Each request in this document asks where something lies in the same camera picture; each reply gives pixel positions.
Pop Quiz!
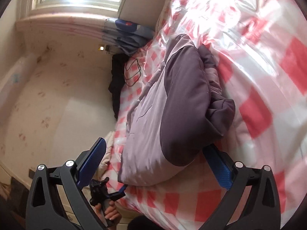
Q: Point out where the lilac and purple jacket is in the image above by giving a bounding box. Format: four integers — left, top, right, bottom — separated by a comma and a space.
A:
118, 34, 236, 186

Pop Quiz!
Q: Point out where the black clothing pile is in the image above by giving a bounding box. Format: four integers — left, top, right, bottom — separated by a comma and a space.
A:
108, 53, 129, 120

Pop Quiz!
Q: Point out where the person's left hand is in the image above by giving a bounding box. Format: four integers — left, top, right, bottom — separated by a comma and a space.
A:
95, 201, 122, 229

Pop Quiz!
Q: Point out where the cream quilted blanket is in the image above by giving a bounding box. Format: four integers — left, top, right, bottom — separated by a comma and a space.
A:
96, 131, 116, 179

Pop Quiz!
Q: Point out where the blue patterned left curtain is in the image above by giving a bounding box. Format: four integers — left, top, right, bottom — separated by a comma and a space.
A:
102, 18, 154, 56

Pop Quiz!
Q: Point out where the pink checkered plastic-covered bedding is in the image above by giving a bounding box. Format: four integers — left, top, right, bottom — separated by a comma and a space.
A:
106, 0, 306, 225

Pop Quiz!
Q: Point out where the cream headboard panel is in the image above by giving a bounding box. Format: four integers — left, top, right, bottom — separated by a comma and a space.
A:
118, 0, 165, 29

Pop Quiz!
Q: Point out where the black charging cable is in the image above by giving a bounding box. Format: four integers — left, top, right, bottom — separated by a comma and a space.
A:
124, 57, 142, 87

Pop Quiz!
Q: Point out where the wall power socket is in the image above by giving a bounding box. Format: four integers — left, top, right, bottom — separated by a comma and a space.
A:
98, 44, 111, 53

